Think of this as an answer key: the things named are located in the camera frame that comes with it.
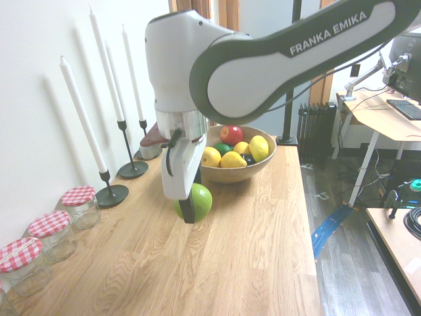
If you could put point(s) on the wooden robot table black frame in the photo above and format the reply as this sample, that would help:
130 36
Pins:
394 250

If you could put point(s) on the black metal candle holder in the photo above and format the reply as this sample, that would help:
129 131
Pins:
133 170
112 197
142 124

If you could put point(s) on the black table clamp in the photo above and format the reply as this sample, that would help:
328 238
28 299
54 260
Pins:
394 204

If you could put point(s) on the light wooden desk white legs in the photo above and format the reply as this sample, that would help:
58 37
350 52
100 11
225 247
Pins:
378 121

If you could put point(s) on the short white taper candle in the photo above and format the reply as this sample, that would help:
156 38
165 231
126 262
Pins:
82 115

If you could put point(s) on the green lime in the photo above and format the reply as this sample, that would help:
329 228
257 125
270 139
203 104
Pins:
222 148

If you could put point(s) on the small yellow fruit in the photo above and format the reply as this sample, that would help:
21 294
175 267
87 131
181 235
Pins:
241 147

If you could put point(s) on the red apple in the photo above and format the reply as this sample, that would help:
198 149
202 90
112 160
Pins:
232 134

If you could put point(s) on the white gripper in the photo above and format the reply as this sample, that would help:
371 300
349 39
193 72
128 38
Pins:
181 171

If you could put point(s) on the black vertical pole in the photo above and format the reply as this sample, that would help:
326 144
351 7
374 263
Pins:
288 115

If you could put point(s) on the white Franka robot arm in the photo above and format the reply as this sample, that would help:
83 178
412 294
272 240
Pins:
171 66

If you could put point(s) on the green apple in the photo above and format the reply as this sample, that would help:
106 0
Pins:
204 200

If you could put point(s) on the teal round device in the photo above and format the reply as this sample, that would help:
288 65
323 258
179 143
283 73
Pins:
416 185

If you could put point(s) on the round wooden fruit bowl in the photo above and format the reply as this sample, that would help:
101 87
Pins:
230 174

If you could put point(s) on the large yellow lemon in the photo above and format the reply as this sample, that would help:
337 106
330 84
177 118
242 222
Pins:
258 148

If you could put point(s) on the black radiator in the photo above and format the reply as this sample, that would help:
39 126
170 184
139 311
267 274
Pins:
315 131

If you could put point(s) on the blue floor strip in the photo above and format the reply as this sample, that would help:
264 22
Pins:
329 227

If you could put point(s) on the black keyboard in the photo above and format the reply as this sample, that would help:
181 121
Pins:
408 108

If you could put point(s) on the tall white taper candle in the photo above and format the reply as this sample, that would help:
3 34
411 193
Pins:
107 66

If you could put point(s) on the black computer monitor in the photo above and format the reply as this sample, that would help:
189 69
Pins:
411 79

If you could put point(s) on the medium white taper candle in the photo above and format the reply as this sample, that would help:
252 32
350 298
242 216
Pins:
133 75

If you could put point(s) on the dark avocado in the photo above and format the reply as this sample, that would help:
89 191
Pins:
247 159

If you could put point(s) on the wooden door frame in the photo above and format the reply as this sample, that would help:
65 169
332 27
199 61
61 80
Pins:
227 13

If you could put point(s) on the yellow pear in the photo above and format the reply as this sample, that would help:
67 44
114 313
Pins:
233 160

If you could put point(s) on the glass jar red gingham lid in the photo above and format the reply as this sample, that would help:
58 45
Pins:
80 210
3 303
52 237
23 270

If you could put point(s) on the round yellow lemon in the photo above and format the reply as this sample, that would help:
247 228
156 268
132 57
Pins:
211 157

